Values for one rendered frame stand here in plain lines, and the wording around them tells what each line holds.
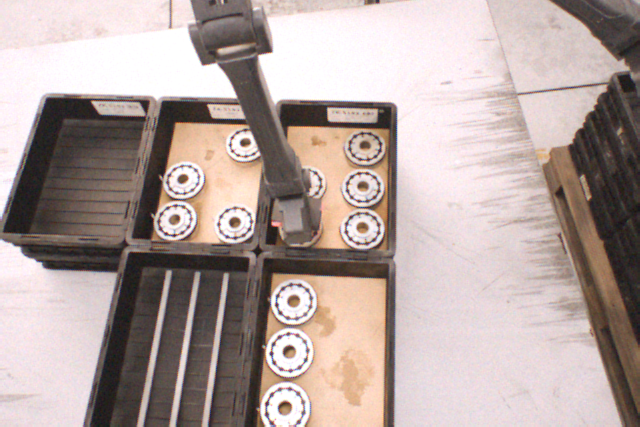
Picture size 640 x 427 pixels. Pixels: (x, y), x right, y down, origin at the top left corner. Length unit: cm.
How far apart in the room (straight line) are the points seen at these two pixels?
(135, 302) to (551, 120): 186
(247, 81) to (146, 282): 68
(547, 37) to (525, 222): 145
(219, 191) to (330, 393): 55
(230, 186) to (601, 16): 90
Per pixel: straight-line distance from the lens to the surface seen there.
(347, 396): 132
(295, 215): 116
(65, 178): 165
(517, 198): 165
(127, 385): 141
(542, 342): 154
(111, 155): 163
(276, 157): 106
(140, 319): 143
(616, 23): 110
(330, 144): 152
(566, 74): 283
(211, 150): 156
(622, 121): 208
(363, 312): 135
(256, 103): 95
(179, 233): 144
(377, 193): 142
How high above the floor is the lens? 214
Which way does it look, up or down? 63 degrees down
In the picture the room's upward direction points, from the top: 6 degrees counter-clockwise
